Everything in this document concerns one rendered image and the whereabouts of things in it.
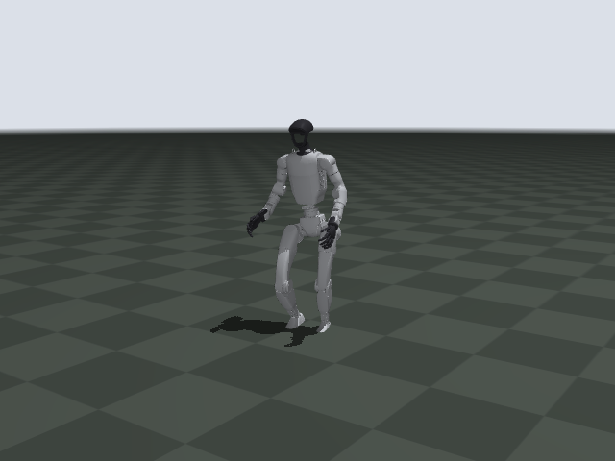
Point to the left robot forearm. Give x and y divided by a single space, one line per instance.
338 205

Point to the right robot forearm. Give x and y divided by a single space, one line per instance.
271 204

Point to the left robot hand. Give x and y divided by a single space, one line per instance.
330 235

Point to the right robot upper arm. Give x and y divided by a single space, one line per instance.
281 176

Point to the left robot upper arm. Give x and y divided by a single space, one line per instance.
328 163

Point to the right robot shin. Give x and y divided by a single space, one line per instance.
288 301

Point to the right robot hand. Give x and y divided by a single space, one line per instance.
255 220

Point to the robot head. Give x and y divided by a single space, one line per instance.
301 127

